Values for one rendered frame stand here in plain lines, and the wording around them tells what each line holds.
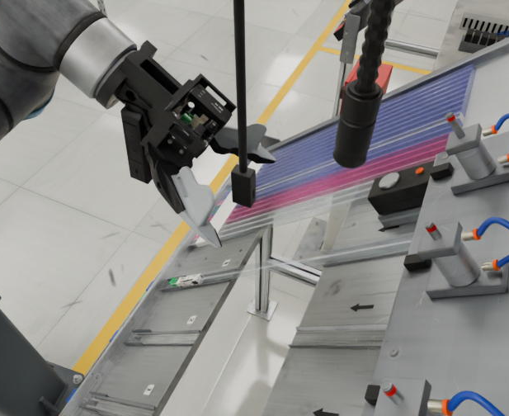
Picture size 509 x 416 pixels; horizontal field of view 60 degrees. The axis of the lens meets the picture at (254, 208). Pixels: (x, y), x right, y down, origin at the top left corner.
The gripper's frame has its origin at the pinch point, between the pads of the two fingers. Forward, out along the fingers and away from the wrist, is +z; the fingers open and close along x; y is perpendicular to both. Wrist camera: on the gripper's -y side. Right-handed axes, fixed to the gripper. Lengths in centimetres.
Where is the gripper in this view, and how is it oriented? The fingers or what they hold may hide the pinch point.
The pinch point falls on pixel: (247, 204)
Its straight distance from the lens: 52.9
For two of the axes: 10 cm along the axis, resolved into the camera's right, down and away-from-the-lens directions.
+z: 7.4, 6.4, 2.2
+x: 4.2, -6.8, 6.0
